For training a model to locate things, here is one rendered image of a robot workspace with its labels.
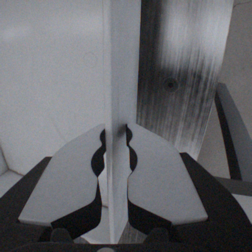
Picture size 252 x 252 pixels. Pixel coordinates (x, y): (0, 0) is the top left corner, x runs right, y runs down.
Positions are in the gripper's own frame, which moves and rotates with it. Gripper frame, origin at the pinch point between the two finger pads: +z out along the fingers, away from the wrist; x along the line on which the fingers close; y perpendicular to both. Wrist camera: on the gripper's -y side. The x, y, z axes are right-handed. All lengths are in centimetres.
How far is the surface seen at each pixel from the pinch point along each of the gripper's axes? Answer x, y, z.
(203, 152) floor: 48, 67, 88
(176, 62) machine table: 7.2, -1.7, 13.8
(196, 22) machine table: 9.2, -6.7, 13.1
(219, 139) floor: 55, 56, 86
